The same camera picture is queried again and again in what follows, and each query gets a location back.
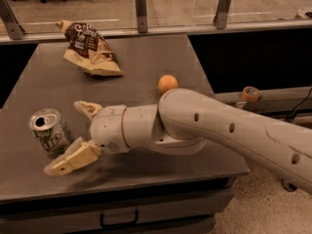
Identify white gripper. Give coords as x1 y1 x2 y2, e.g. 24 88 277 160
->
44 100 130 176

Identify silver green 7up can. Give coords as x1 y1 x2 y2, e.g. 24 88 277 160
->
28 108 75 158

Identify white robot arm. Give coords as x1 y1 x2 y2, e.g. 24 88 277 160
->
45 89 312 193

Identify brown chip bag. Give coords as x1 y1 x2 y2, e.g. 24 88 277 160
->
57 19 124 76

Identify orange fruit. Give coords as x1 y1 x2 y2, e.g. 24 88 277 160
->
158 75 178 94

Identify grey cabinet drawer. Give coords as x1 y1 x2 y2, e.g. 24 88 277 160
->
0 188 234 234

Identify roll of tan tape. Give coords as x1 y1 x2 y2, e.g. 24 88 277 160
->
242 86 260 102

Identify black drawer handle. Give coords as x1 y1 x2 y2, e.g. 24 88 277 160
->
99 210 138 229

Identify left metal bracket post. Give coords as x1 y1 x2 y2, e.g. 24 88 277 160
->
0 0 24 40

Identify metal bracket post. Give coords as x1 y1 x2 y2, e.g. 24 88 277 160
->
0 0 24 40
214 0 232 29
135 0 148 33

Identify middle metal bracket post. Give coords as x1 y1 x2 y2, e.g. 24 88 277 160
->
135 0 148 33

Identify right metal bracket post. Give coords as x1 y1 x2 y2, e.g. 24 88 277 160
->
214 0 232 29

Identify grey metal ledge rail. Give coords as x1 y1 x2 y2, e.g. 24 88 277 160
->
214 87 312 117

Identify black cable on floor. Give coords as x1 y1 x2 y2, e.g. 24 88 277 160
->
281 86 312 193

